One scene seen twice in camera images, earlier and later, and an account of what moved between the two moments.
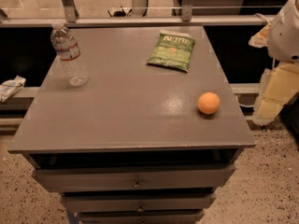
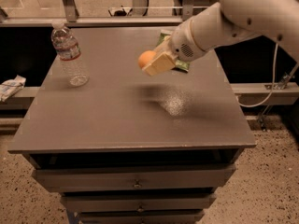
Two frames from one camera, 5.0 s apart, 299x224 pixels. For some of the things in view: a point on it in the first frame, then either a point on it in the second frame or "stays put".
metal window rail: [138, 20] stays put
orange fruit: [207, 103] to [145, 57]
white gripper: [286, 36] to [183, 45]
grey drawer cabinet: [131, 145] stays put
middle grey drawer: [139, 202] stays put
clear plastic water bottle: [66, 46] stays put
